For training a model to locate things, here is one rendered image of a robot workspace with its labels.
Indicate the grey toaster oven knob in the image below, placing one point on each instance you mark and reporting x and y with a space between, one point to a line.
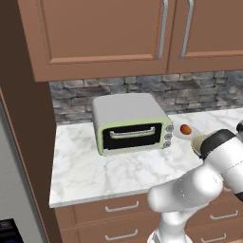
168 136
170 128
166 144

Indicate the brown drawer front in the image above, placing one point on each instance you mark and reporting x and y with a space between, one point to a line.
231 234
91 235
91 210
228 207

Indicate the small white plate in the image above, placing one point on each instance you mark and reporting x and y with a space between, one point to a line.
177 134

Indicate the green and grey toaster oven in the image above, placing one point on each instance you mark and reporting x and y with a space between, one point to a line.
126 109

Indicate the black glass toaster oven door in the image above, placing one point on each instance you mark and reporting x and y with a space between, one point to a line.
133 141

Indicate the tall brown cabinet panel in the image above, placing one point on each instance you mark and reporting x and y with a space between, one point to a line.
22 79

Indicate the pale yellow bowl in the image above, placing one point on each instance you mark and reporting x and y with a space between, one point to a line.
196 144

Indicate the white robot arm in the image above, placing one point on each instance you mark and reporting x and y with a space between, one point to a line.
193 186

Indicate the orange-red round food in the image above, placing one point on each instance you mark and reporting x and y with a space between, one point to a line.
185 129

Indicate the wide brown wall cupboard door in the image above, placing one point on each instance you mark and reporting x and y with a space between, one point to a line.
101 31

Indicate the grey fridge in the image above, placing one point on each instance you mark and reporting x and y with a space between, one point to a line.
15 177

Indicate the black appliance panel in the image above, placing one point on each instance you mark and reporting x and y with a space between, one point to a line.
9 231

